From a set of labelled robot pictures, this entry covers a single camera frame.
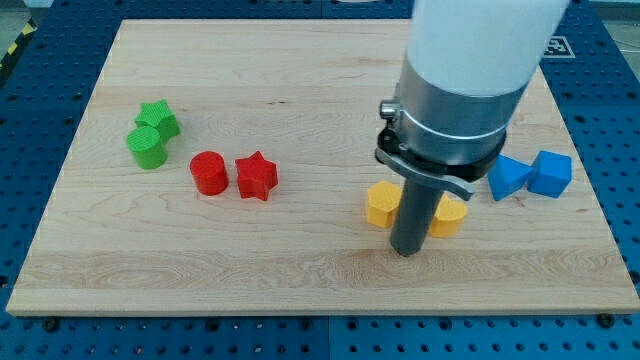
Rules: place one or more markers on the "red star block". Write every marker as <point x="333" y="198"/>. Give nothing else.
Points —
<point x="256" y="176"/>

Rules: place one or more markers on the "red cylinder block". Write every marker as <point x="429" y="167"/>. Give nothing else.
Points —
<point x="209" y="173"/>

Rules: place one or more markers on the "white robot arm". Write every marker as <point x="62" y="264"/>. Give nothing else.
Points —
<point x="465" y="69"/>

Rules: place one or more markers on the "fiducial marker tag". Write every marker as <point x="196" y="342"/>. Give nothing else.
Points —
<point x="558" y="48"/>

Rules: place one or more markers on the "yellow hexagon block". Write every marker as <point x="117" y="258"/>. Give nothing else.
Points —
<point x="382" y="203"/>

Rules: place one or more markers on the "green star block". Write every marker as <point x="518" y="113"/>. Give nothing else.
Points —
<point x="159" y="116"/>

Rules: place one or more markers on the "yellow heart block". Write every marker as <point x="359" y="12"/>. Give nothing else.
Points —
<point x="448" y="218"/>

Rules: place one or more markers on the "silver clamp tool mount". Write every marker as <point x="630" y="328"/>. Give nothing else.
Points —
<point x="440" y="140"/>

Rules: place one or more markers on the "green cylinder block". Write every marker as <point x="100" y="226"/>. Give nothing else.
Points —
<point x="146" y="146"/>

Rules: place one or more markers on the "wooden board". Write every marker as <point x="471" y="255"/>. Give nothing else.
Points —
<point x="119" y="240"/>

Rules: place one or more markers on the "blue triangle block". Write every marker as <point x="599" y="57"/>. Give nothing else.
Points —
<point x="508" y="176"/>

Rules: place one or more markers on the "blue cube block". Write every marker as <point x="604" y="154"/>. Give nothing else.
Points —
<point x="552" y="174"/>

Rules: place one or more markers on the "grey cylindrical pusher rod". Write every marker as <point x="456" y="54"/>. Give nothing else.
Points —
<point x="418" y="204"/>

